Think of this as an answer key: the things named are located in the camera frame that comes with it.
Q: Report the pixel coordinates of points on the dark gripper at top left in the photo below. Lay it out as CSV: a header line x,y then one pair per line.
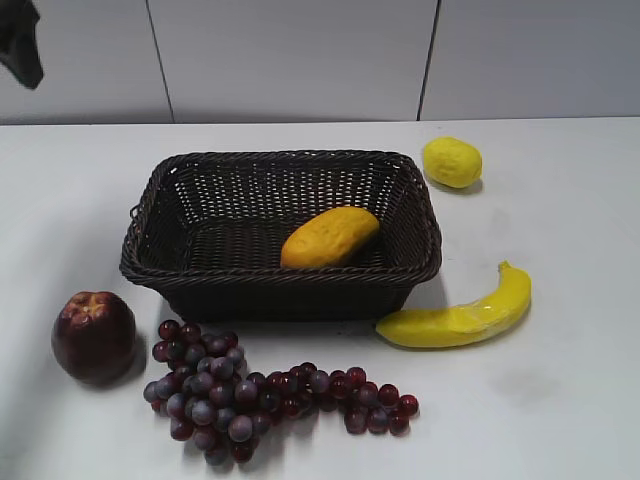
x,y
19,49

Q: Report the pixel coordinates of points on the yellow mango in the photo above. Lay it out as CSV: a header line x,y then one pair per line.
x,y
329,239

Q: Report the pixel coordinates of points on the black woven wicker basket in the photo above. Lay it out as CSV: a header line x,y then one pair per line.
x,y
208,231

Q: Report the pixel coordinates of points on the dark red apple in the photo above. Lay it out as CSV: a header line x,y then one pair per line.
x,y
93,338

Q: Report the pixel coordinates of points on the purple grape bunch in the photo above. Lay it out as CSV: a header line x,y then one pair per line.
x,y
211,399

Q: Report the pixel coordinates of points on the dark red grape bunch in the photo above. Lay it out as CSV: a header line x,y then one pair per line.
x,y
364,405

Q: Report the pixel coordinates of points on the yellow lemon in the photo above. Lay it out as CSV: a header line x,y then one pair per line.
x,y
452,162

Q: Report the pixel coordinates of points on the yellow banana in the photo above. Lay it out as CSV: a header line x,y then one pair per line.
x,y
464,324

